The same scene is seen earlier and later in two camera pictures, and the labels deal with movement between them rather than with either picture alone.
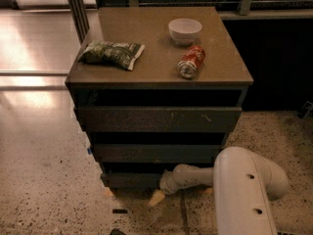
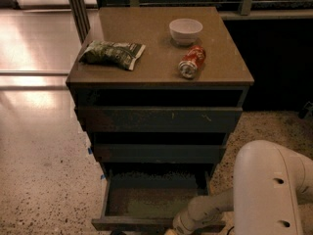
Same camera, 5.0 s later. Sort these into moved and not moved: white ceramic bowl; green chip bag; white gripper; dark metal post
Moved: white gripper
Not moved: green chip bag; white ceramic bowl; dark metal post
